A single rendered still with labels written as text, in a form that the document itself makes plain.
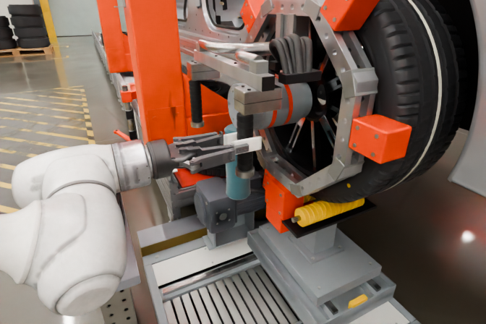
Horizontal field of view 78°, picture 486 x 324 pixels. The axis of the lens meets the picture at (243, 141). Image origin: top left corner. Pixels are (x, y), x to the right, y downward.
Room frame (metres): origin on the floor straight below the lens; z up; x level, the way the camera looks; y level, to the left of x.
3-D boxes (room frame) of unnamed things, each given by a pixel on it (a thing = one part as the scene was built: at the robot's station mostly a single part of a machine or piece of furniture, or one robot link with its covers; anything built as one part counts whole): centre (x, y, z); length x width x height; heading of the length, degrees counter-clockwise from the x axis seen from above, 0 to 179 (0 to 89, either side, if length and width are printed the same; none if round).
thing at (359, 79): (0.86, -0.14, 0.85); 0.54 x 0.07 x 0.54; 26
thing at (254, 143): (0.58, -0.01, 0.83); 0.07 x 0.01 x 0.03; 116
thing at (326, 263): (0.94, -0.29, 0.32); 0.40 x 0.30 x 0.28; 26
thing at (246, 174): (0.61, 0.00, 0.83); 0.04 x 0.04 x 0.16
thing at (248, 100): (0.62, -0.03, 0.93); 0.09 x 0.05 x 0.05; 116
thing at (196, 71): (0.92, 0.12, 0.93); 0.09 x 0.05 x 0.05; 116
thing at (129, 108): (2.23, 0.88, 0.30); 0.09 x 0.05 x 0.50; 26
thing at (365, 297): (0.94, -0.29, 0.13); 0.50 x 0.36 x 0.10; 26
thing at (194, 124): (0.91, 0.15, 0.83); 0.04 x 0.04 x 0.16
